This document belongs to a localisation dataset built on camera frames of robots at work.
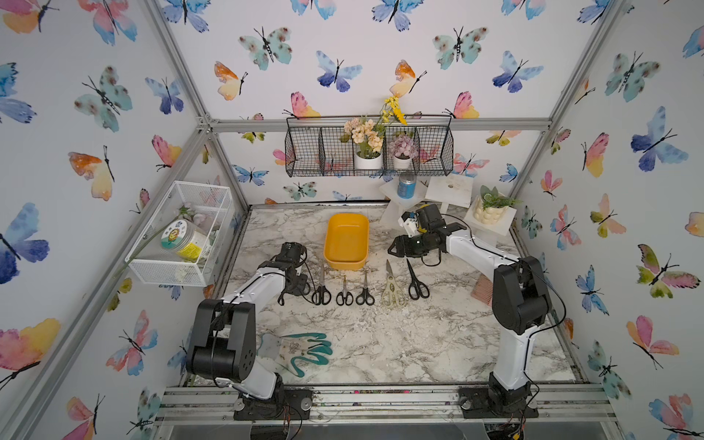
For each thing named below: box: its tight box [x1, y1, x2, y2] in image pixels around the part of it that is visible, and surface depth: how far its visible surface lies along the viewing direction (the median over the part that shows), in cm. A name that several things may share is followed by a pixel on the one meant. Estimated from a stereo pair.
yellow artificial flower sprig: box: [375, 88, 412, 133], surface depth 86 cm
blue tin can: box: [396, 173, 418, 199], surface depth 101 cm
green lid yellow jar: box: [160, 219, 209, 264], surface depth 66 cm
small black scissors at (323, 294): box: [311, 263, 332, 306], surface depth 97 cm
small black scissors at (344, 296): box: [335, 275, 354, 307], surface depth 96 cm
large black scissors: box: [406, 258, 430, 301], surface depth 98 cm
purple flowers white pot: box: [388, 134, 419, 170], surface depth 91 cm
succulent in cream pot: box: [473, 185, 523, 225], surface depth 91 cm
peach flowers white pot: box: [340, 117, 385, 170], surface depth 85 cm
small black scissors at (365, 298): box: [355, 270, 375, 306], surface depth 95 cm
